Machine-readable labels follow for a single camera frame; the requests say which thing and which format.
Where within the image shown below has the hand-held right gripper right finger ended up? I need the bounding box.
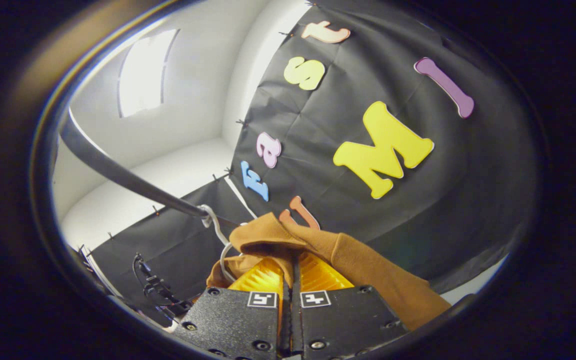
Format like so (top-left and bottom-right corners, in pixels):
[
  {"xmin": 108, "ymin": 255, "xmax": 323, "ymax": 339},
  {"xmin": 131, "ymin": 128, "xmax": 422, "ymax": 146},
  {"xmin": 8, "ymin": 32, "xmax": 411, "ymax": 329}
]
[{"xmin": 292, "ymin": 252, "xmax": 410, "ymax": 360}]

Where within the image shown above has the brown shirt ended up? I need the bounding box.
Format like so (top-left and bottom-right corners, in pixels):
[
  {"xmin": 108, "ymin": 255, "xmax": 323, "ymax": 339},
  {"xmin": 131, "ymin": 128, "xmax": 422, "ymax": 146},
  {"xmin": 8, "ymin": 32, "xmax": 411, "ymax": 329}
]
[{"xmin": 206, "ymin": 212, "xmax": 453, "ymax": 332}]

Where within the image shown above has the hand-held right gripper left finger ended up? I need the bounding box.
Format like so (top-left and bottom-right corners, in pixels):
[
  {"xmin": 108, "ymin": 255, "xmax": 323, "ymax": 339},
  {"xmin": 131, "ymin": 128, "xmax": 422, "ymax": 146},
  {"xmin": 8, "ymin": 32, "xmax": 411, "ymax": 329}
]
[{"xmin": 173, "ymin": 256, "xmax": 293, "ymax": 360}]

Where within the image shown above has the black clothes rack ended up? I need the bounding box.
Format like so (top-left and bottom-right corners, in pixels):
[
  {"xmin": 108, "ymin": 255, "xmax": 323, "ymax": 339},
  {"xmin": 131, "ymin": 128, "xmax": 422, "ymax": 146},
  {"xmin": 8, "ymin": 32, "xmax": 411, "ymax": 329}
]
[{"xmin": 59, "ymin": 107, "xmax": 210, "ymax": 219}]

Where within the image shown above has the ceiling light panel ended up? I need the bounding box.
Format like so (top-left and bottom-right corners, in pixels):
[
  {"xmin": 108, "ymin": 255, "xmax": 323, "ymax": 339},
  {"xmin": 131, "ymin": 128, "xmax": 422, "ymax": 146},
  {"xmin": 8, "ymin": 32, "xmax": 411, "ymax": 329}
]
[{"xmin": 117, "ymin": 28, "xmax": 180, "ymax": 119}]

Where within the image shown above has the white clothes hanger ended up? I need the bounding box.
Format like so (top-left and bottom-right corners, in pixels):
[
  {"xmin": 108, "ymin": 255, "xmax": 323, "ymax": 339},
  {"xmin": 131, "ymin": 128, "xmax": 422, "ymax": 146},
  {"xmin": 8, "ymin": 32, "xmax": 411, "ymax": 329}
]
[{"xmin": 199, "ymin": 204, "xmax": 243, "ymax": 284}]

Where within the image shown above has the black device with cables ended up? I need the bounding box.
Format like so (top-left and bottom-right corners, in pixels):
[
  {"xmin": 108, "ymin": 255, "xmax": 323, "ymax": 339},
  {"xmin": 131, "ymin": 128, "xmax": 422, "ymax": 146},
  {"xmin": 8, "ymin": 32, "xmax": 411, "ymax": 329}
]
[{"xmin": 132, "ymin": 252, "xmax": 195, "ymax": 322}]

